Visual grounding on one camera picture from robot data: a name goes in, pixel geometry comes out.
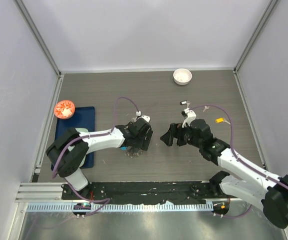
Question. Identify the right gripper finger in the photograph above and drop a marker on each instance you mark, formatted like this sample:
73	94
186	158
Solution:
181	141
171	133

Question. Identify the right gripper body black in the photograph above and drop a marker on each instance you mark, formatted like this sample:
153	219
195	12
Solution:
197	142

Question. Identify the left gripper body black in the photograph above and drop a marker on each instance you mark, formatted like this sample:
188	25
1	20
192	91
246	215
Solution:
139	143

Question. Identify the large keyring with small rings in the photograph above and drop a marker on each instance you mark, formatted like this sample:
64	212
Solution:
131	152

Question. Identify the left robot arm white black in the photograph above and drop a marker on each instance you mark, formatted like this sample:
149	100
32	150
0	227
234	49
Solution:
68	152

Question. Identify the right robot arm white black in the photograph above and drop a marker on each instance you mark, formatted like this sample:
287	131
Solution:
257	186

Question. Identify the key with yellow tag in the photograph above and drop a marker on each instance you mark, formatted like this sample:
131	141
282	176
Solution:
222	120

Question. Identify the key with black tag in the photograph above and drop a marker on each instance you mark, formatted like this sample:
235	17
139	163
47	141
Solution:
186	103

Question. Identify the dark blue tray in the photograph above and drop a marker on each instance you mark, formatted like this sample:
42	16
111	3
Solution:
84	117

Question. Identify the pale green rectangular plate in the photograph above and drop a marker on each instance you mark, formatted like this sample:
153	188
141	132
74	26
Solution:
82	130

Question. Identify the white bowl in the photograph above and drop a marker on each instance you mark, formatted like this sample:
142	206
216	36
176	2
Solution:
182	76

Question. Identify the orange patterned bowl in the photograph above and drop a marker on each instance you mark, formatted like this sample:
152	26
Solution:
64	109

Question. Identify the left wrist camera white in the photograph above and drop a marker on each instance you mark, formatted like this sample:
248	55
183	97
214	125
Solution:
139	116

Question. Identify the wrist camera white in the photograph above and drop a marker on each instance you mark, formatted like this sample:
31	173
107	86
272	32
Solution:
189	116
139	116

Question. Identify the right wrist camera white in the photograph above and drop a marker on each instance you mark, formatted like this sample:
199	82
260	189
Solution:
189	116

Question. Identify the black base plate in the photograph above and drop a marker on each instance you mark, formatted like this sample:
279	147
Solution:
152	192

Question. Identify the slotted cable duct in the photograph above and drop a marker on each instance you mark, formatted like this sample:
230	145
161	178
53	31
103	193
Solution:
85	208

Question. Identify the aluminium frame rail front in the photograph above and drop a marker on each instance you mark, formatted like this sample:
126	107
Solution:
39	192

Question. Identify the left aluminium corner post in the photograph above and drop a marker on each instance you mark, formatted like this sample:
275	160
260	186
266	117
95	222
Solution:
36	34

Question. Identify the aluminium corner post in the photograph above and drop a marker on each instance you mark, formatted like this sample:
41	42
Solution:
36	34
269	10

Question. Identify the right aluminium corner post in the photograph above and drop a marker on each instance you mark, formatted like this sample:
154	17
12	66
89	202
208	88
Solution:
269	10

